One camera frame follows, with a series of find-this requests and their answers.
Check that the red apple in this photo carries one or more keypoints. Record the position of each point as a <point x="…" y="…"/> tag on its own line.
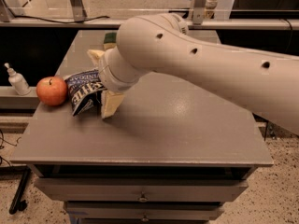
<point x="51" y="91"/>

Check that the metal frame post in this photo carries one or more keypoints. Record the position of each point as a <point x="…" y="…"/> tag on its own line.
<point x="198" y="11"/>
<point x="79" y="12"/>

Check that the metal frame post right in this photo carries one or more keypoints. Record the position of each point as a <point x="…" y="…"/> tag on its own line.
<point x="198" y="11"/>

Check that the grey drawer cabinet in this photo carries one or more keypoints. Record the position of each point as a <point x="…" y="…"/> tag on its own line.
<point x="166" y="128"/>

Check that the white pump bottle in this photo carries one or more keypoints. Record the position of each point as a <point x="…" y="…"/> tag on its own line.
<point x="17" y="81"/>

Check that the green yellow sponge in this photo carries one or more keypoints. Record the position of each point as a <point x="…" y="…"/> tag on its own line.
<point x="110" y="41"/>

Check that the metal frame post left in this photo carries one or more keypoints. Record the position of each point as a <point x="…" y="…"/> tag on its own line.
<point x="79" y="12"/>

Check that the top drawer with knob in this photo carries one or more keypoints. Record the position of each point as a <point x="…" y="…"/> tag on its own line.
<point x="141" y="190"/>

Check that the drawer with knob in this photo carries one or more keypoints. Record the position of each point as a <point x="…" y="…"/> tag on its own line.
<point x="141" y="190"/>
<point x="143" y="211"/>

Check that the blue chip bag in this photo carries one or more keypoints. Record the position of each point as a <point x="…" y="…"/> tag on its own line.
<point x="84" y="90"/>

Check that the black stand leg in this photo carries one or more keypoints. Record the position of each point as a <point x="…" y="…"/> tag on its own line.
<point x="18" y="203"/>

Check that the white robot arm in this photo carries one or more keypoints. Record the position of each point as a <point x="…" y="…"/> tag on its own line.
<point x="265" y="83"/>

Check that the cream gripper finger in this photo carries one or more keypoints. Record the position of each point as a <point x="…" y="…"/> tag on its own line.
<point x="95" y="55"/>
<point x="110" y="101"/>

